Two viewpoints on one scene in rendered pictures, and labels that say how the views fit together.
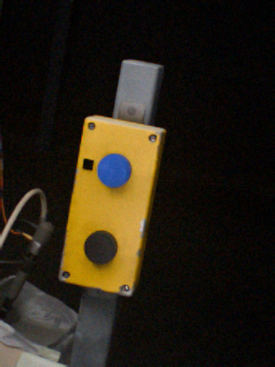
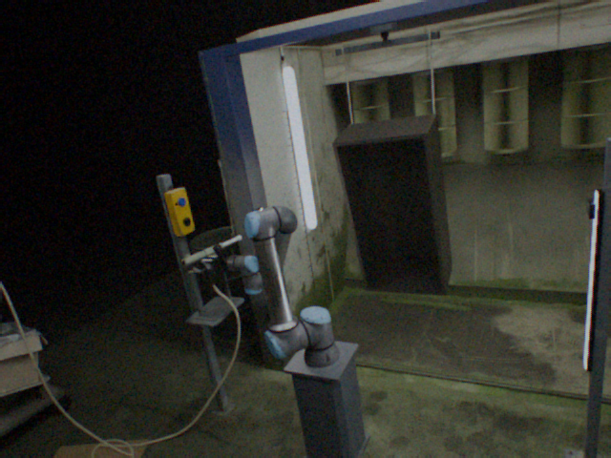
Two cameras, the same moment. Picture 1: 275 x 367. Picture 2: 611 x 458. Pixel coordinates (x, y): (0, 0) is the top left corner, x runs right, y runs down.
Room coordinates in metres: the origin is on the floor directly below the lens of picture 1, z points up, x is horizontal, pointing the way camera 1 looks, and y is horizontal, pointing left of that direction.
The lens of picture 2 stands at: (-0.01, 2.10, 1.99)
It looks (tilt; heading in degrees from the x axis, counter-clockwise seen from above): 19 degrees down; 290
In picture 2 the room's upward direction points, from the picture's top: 9 degrees counter-clockwise
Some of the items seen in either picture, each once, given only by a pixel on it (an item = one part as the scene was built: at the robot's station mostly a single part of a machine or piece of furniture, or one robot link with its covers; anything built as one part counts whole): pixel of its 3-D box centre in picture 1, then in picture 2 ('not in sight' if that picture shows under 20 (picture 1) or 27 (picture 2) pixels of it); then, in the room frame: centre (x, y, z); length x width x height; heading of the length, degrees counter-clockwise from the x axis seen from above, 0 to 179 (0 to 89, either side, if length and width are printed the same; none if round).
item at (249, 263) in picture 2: not in sight; (246, 264); (1.10, 0.09, 1.11); 0.12 x 0.09 x 0.10; 167
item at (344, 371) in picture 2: not in sight; (329, 405); (0.69, 0.25, 0.32); 0.31 x 0.31 x 0.64; 81
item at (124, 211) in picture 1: (112, 205); (179, 212); (1.49, 0.03, 1.42); 0.12 x 0.06 x 0.26; 81
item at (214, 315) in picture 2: not in sight; (212, 285); (1.39, 0.04, 0.95); 0.26 x 0.15 x 0.32; 81
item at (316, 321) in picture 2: not in sight; (315, 326); (0.69, 0.26, 0.83); 0.17 x 0.15 x 0.18; 45
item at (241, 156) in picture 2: not in sight; (253, 224); (1.32, -0.51, 1.14); 0.18 x 0.18 x 2.29; 81
